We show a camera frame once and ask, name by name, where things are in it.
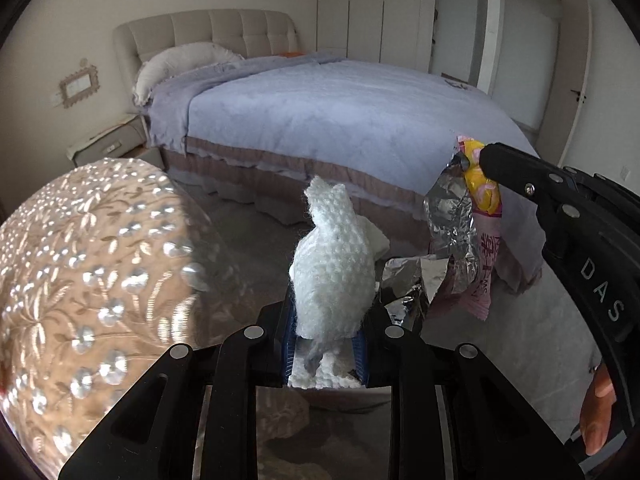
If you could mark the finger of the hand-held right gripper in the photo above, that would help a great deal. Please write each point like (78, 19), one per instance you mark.
(520, 170)

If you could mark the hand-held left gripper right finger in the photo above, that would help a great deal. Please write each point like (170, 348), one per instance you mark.
(361, 360)

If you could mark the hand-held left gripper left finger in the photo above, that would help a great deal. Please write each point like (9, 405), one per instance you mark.
(288, 347)

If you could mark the pink and silver snack wrapper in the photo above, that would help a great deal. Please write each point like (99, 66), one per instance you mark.
(450, 220)

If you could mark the silver foil wrapper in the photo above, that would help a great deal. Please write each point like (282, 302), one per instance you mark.
(405, 285)

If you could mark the white foam fruit net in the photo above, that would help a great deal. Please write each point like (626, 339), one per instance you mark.
(330, 270)

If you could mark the person's right hand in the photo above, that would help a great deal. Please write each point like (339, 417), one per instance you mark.
(599, 410)

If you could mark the beige door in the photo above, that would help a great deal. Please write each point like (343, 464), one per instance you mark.
(570, 50)

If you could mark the lavender bedspread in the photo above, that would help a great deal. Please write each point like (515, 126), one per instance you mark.
(325, 110)

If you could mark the white wardrobe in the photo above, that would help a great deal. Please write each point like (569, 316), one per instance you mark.
(365, 10)

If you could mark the embroidered beige tablecloth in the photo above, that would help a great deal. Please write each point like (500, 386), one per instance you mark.
(75, 260)

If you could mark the beige nightstand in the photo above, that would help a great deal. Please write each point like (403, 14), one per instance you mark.
(117, 146)

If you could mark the white ruffled pillow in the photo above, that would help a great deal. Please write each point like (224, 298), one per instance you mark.
(170, 62)

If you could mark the beige tufted headboard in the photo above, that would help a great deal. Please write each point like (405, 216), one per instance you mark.
(225, 30)

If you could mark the white wall socket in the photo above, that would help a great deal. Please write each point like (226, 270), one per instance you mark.
(625, 171)

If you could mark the framed wall switch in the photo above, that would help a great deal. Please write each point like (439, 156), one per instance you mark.
(78, 85)

